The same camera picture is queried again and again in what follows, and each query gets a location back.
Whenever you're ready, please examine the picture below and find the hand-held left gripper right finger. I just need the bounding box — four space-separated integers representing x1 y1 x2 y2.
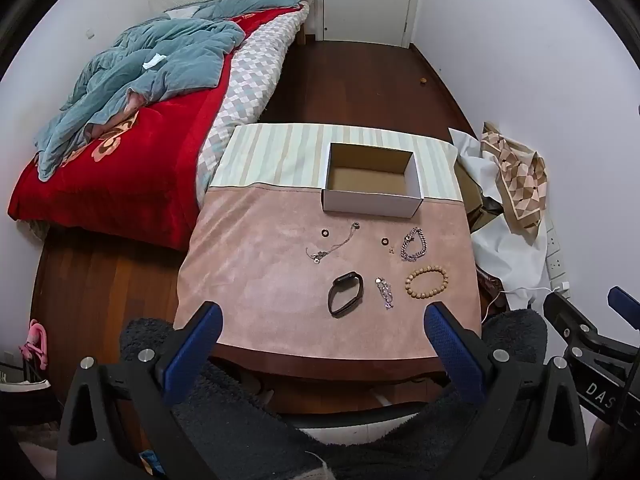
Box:
423 301 588 480

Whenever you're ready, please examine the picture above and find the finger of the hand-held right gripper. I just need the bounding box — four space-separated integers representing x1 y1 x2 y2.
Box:
543 291 616 361
606 286 640 319

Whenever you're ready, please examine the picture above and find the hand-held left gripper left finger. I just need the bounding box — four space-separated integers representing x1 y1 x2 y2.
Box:
57 301 224 480

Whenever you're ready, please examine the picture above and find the wooden bead bracelet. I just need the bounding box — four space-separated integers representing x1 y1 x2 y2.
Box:
404 266 449 303

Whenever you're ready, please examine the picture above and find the thin silver charm bracelet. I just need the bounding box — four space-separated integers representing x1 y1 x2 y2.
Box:
375 275 396 311

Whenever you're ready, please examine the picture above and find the silver chain bracelet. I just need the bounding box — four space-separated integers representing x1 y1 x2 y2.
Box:
400 227 432 263

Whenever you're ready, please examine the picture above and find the black smart band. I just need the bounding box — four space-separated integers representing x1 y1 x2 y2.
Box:
327 271 365 317

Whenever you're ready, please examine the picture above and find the silver necklace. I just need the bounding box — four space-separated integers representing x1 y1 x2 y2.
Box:
306 222 361 264

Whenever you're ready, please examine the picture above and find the white cardboard box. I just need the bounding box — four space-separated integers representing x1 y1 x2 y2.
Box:
320 142 425 219

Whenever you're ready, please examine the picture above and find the white power strip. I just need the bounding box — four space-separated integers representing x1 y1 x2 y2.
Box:
545 217 571 293

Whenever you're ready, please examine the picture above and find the white cloth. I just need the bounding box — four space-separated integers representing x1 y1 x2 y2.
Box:
447 127 556 311

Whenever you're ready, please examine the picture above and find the brown patterned scarf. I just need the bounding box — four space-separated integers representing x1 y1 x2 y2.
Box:
480 121 548 246

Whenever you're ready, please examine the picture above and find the pink plastic object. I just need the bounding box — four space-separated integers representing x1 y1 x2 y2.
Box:
19 319 50 371

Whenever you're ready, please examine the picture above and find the bed with red blanket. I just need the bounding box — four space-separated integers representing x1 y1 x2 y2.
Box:
7 7 311 251

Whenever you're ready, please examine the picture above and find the pale striped cloth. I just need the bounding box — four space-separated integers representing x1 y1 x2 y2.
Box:
209 122 463 202

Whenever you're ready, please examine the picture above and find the checkered bedsheet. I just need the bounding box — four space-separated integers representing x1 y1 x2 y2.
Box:
196 10 308 201

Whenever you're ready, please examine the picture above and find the teal quilt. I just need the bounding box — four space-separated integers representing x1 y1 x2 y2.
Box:
34 0 307 183

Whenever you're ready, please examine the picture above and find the white door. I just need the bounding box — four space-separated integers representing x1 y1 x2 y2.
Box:
322 0 425 47

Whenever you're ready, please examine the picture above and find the white cable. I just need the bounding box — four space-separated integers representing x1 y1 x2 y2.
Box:
480 285 568 326

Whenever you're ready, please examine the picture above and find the wooden bed frame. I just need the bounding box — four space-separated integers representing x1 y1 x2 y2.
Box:
295 2 321 43

